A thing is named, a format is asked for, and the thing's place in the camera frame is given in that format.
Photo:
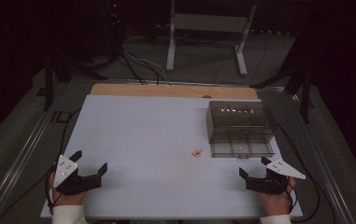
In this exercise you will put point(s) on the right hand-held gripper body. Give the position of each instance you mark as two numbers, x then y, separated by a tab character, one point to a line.
272	180

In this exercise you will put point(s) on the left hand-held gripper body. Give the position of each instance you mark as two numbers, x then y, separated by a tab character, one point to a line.
73	182

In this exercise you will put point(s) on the clear grey plastic compartment box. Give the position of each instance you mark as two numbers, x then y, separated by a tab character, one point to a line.
239	130

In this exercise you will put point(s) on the small gold-coloured ornament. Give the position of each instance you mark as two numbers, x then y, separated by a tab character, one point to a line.
196	152

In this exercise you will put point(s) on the person's left hand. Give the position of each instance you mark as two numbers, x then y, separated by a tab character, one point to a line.
65	199

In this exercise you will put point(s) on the person's right hand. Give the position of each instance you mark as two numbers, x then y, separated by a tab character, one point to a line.
275	202

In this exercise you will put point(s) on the black tripod stand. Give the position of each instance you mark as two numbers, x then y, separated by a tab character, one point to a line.
63	67
297	77

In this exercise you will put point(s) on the wooden board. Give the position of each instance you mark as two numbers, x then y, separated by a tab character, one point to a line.
166	90

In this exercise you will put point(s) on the white metal stand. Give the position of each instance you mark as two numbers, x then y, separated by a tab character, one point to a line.
210	23

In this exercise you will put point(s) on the aluminium floor rail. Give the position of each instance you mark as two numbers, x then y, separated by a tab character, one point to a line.
325	168
20	155

